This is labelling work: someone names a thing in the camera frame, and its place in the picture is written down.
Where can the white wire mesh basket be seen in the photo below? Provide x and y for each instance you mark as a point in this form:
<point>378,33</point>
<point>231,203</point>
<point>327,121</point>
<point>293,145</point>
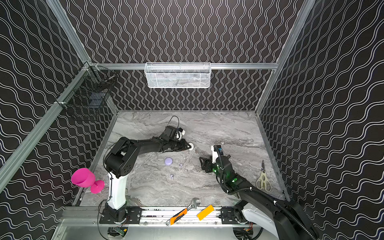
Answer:
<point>175,75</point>

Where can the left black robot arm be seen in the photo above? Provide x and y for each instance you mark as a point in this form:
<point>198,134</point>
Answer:
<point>120,160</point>

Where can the pliers with beige handles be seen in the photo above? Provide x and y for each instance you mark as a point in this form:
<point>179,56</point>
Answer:
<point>263,182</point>

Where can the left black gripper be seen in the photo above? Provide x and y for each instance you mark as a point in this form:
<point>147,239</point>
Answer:
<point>178,145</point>

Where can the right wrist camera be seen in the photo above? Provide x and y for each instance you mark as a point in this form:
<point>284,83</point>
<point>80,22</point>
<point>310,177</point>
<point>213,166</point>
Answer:
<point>217,152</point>

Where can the pink plastic goblet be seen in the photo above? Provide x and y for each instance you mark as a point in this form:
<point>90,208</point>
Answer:
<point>84,178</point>

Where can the black wire basket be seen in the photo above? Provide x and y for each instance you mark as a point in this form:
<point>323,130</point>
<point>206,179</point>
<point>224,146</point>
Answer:
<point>88,101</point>

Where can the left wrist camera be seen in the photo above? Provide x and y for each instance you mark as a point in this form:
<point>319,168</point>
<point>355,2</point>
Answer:
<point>173,134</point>

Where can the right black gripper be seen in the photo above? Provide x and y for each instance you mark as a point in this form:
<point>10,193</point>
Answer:
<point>212,165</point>

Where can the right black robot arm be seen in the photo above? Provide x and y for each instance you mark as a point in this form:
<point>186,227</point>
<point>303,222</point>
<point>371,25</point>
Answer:
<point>286,220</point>

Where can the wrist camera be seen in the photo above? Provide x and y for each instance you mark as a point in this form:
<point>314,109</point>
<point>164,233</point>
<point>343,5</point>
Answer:
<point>217,152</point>
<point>173,134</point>

